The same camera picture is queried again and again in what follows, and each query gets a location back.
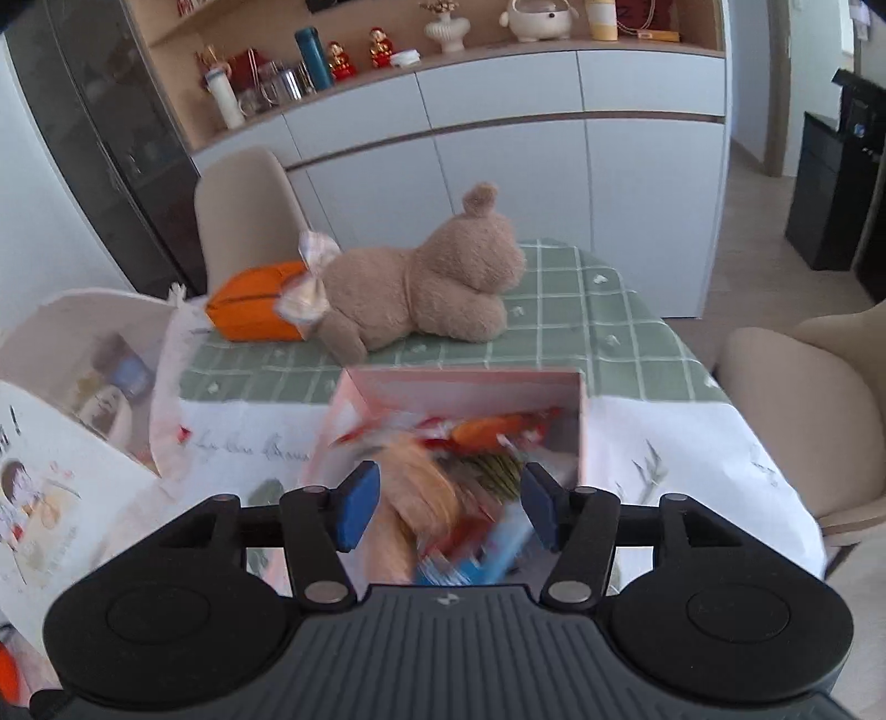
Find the orange zip pouch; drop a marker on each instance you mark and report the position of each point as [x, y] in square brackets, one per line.
[249, 304]

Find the white ribbed vase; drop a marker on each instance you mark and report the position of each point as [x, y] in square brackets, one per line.
[446, 28]

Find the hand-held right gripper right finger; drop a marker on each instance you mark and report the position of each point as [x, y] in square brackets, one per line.
[540, 502]

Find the orange brown snack packet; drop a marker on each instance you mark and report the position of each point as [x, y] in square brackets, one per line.
[505, 426]

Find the dark red bag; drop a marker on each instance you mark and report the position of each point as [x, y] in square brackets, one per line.
[650, 19]

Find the green checked tablecloth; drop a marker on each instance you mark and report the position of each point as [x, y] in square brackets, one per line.
[588, 332]

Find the white printed table cloth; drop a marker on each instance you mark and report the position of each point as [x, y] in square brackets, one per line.
[692, 471]

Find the white round pot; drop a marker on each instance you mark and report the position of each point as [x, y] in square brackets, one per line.
[538, 19]

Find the cluster of glass jars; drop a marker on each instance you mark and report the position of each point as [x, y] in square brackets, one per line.
[277, 88]

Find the blue snack packet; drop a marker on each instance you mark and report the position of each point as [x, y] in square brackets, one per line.
[498, 547]

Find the beige translucent chair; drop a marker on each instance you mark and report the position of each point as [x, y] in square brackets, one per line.
[62, 325]

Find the black side cabinet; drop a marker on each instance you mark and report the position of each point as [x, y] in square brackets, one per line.
[834, 187]

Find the white bottle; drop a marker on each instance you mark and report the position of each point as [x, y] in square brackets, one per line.
[225, 97]

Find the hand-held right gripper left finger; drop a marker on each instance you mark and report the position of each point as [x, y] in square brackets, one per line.
[357, 504]

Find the white cartoon printed bag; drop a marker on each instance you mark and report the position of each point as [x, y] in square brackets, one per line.
[62, 484]

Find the blue thermos bottle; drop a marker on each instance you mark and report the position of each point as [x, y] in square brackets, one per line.
[313, 59]

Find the red gold figurine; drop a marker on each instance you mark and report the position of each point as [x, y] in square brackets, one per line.
[381, 48]
[341, 62]

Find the white sideboard cabinet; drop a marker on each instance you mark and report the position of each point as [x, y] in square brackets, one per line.
[554, 173]

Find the long bread snack packet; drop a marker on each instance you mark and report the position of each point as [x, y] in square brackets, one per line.
[415, 498]

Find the yellow white cup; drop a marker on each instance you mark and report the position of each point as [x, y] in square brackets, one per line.
[602, 17]

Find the pale pink fabric bag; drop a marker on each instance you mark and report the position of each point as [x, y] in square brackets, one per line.
[166, 388]

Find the beige armchair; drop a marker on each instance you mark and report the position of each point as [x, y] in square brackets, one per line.
[803, 408]

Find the dark glass cabinet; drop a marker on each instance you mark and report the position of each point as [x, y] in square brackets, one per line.
[83, 138]

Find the brown teddy bear plush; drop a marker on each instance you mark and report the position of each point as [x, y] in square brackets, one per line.
[429, 291]

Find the pink cardboard box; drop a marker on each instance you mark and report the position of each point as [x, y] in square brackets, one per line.
[457, 388]

